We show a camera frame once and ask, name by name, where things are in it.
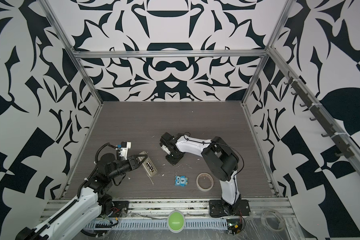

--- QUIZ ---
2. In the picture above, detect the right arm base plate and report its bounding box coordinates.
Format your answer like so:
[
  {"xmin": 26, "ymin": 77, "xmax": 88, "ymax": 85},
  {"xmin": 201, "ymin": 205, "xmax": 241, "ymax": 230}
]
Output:
[{"xmin": 209, "ymin": 199, "xmax": 251, "ymax": 218}]

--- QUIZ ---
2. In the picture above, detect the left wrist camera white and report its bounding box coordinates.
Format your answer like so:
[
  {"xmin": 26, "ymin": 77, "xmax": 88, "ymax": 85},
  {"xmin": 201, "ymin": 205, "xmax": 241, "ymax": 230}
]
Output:
[{"xmin": 117, "ymin": 142, "xmax": 132, "ymax": 161}]

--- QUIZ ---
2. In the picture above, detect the green push button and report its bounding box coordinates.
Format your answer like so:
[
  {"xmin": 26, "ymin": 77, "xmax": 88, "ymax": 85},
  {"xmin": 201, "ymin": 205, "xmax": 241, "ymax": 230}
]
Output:
[{"xmin": 167, "ymin": 210, "xmax": 186, "ymax": 233}]

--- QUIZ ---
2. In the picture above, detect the small circuit board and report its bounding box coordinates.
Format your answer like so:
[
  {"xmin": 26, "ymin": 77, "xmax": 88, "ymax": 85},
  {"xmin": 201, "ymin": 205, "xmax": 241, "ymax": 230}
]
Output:
[{"xmin": 227, "ymin": 222, "xmax": 243, "ymax": 235}]

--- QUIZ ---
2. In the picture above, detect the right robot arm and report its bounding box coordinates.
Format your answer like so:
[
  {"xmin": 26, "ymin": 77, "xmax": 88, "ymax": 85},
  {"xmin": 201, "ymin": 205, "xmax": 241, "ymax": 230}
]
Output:
[{"xmin": 160, "ymin": 133, "xmax": 241, "ymax": 207}]

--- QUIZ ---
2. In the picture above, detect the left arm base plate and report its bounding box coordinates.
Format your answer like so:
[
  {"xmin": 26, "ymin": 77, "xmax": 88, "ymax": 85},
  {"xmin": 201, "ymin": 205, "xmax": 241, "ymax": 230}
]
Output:
[{"xmin": 106, "ymin": 201, "xmax": 130, "ymax": 218}]

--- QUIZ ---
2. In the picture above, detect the blue owl figure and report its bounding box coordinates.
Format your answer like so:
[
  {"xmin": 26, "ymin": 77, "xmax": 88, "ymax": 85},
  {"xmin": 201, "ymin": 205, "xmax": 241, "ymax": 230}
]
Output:
[{"xmin": 175, "ymin": 176, "xmax": 188, "ymax": 187}]

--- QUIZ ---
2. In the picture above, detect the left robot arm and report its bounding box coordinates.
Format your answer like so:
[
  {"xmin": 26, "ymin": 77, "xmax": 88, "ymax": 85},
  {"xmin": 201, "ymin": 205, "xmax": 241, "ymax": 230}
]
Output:
[{"xmin": 16, "ymin": 142, "xmax": 148, "ymax": 240}]

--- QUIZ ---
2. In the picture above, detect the aluminium frame rail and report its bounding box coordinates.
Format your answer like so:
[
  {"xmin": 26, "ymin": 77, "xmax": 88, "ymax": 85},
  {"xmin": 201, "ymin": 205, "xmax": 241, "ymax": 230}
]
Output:
[{"xmin": 73, "ymin": 50, "xmax": 266, "ymax": 59}]

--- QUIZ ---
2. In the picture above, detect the black gold battery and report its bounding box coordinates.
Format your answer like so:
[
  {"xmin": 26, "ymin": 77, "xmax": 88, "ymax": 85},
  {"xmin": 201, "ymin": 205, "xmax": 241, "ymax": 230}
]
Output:
[
  {"xmin": 145, "ymin": 160, "xmax": 153, "ymax": 171},
  {"xmin": 146, "ymin": 162, "xmax": 155, "ymax": 173}
]

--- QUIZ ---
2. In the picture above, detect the white remote control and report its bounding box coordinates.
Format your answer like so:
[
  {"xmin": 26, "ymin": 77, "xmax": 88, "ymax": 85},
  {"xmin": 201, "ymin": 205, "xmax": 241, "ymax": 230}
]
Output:
[{"xmin": 139, "ymin": 151, "xmax": 158, "ymax": 177}]

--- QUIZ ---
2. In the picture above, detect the slotted cable duct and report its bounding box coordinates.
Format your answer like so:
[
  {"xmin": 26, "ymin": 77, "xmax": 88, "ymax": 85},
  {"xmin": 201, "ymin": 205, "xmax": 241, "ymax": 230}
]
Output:
[{"xmin": 84, "ymin": 219, "xmax": 228, "ymax": 231}]

